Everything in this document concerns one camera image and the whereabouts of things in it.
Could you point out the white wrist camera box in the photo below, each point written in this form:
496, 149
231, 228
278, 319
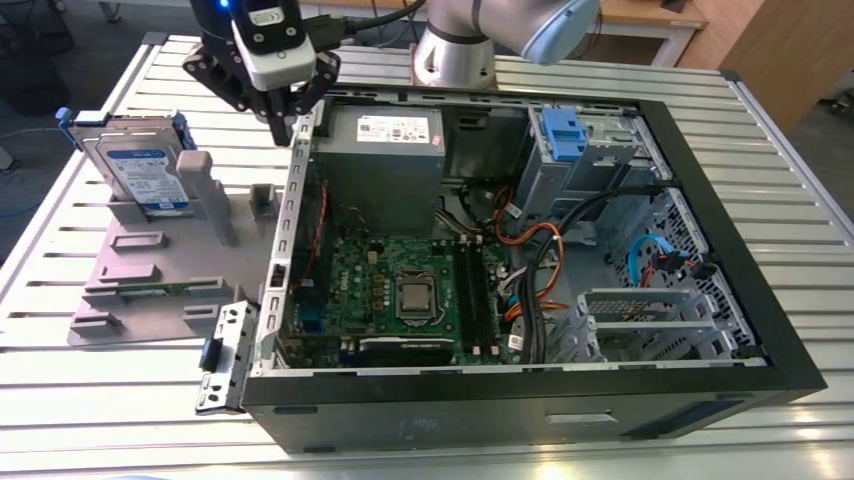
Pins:
280, 65

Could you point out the black PC case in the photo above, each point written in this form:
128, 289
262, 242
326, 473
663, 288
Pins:
467, 415

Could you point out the green motherboard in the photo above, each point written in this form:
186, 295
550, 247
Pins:
360, 270

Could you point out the hard disk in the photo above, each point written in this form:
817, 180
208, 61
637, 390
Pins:
140, 170

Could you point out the wooden top desk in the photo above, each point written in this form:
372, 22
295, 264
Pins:
667, 20

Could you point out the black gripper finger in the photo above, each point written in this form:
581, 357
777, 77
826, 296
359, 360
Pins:
323, 80
223, 80

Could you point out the grey parts rack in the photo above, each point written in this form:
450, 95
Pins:
174, 260

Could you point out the silver drive cage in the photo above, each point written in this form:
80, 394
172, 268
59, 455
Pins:
554, 180

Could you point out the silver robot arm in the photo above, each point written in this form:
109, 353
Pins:
454, 55

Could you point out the grey power supply unit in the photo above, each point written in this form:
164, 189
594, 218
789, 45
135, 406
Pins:
380, 190

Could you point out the CPU socket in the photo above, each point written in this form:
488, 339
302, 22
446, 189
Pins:
416, 275

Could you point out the silver CPU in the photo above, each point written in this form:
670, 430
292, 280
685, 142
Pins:
416, 299

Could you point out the black graphics card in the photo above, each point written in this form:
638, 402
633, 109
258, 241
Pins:
400, 350

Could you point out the black office chair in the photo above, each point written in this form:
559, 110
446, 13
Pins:
40, 80

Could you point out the silver expansion slot bracket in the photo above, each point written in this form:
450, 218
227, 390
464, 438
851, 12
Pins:
230, 350

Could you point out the wooden cabinet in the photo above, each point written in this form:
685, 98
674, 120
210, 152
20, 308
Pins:
787, 60

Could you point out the black RAM slot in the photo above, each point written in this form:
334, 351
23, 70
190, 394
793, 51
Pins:
486, 295
468, 295

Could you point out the silver disk bay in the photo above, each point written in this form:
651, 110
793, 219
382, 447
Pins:
647, 325

